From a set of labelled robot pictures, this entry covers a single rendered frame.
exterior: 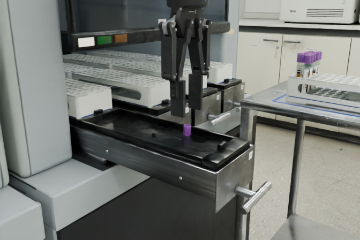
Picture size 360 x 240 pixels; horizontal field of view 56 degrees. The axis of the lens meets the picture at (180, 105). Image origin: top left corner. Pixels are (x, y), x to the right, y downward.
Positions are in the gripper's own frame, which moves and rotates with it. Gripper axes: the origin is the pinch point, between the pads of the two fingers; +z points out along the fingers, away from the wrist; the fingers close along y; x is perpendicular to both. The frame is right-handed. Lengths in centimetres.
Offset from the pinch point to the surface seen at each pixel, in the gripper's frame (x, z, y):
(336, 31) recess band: -26, 3, -229
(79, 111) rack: -21.7, 4.9, 8.8
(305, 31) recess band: -48, 4, -229
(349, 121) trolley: 25.0, 6.3, -22.6
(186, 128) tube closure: 0.4, 6.2, 0.7
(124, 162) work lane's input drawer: -6.5, 11.5, 11.0
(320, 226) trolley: 14, 60, -63
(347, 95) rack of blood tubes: 21.2, 4.5, -38.5
